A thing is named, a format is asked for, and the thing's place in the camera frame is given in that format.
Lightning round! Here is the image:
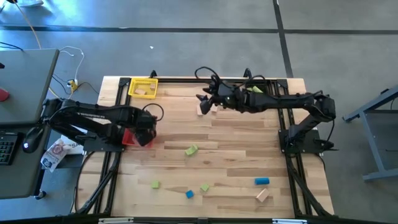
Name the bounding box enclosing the red mesh basket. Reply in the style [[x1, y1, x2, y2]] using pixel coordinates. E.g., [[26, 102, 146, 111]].
[[121, 129, 155, 149]]

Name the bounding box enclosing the black keyboard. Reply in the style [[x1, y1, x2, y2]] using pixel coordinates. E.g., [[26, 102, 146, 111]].
[[0, 132, 18, 166]]

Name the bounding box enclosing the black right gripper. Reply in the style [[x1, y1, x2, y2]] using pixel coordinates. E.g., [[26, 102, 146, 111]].
[[195, 79, 250, 116]]

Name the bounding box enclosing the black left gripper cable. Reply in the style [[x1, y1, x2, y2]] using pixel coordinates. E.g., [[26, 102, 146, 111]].
[[142, 103, 165, 122]]

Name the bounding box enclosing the white floor cable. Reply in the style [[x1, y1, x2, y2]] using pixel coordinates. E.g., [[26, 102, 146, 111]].
[[58, 45, 85, 82]]

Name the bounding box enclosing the pale wooden rectangular block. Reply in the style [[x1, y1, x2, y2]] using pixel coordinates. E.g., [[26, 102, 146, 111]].
[[255, 188, 271, 203]]

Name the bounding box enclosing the yellow floor cable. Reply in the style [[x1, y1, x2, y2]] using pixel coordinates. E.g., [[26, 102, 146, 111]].
[[12, 0, 43, 50]]

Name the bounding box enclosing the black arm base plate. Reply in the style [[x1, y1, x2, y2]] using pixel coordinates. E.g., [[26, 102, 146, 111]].
[[83, 136, 125, 152], [278, 128, 325, 156]]

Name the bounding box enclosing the black computer mouse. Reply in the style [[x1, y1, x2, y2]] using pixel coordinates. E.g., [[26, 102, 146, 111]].
[[22, 126, 45, 154]]

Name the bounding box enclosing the black aluminium table frame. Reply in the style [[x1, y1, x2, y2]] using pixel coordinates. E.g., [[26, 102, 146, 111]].
[[74, 68, 335, 218]]

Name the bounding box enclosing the grey desk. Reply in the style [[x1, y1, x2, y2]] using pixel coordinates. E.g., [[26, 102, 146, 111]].
[[0, 124, 52, 200], [0, 49, 60, 126]]

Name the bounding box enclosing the silver edge bracket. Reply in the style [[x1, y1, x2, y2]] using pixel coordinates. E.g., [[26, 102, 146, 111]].
[[272, 218, 308, 224], [98, 217, 134, 224]]

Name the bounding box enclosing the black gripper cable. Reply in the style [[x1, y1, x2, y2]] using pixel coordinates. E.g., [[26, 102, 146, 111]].
[[194, 66, 223, 91], [142, 103, 165, 122]]

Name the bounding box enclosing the black floor cable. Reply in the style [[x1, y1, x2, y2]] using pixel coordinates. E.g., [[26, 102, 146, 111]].
[[0, 41, 24, 52]]

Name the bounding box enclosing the grey metal table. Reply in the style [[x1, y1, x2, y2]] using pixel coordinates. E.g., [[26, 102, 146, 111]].
[[341, 85, 398, 183]]

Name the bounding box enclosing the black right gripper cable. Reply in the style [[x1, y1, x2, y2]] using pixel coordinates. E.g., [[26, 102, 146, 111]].
[[194, 66, 223, 91]]

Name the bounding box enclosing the white printed snack bag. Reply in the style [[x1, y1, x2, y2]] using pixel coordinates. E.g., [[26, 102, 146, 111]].
[[40, 138, 72, 174]]

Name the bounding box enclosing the green arch block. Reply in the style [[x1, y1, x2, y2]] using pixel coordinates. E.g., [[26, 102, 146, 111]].
[[184, 144, 199, 157]]

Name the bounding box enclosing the yellow mesh basket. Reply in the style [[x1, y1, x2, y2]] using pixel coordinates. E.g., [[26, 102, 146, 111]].
[[127, 77, 159, 100]]

